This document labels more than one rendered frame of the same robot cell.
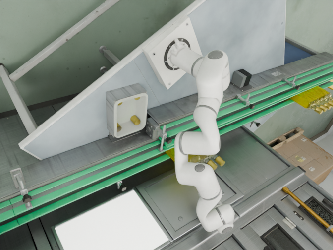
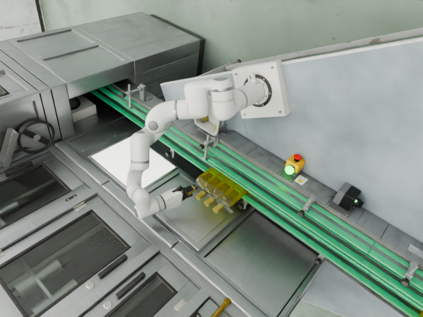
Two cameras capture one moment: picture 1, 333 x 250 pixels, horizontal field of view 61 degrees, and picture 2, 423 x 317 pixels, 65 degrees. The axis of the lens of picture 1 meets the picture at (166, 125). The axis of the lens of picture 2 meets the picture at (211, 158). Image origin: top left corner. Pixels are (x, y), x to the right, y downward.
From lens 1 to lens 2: 152 cm
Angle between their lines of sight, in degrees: 56
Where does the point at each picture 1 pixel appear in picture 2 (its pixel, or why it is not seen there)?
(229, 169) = (236, 243)
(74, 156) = not seen: hidden behind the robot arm
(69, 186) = not seen: hidden behind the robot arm
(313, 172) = not seen: outside the picture
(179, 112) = (245, 151)
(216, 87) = (186, 92)
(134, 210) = (156, 170)
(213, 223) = (129, 189)
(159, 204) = (166, 185)
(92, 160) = (174, 122)
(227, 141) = (282, 241)
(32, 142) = (165, 85)
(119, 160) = (182, 137)
